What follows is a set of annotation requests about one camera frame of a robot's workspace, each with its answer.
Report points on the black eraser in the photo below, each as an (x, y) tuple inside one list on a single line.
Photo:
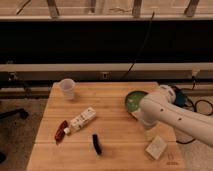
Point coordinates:
[(96, 144)]

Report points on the white glue bottle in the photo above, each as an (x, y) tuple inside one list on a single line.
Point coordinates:
[(80, 120)]

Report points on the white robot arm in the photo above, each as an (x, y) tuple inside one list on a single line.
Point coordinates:
[(158, 105)]

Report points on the white sponge block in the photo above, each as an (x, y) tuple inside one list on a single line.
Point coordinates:
[(156, 148)]

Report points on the blue box on floor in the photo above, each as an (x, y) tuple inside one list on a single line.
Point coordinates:
[(180, 99)]

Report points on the clear plastic measuring cup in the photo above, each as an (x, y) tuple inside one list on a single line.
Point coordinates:
[(67, 88)]

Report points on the black chair base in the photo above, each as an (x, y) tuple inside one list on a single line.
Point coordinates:
[(22, 112)]

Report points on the green bowl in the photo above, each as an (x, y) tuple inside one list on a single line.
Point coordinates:
[(133, 99)]

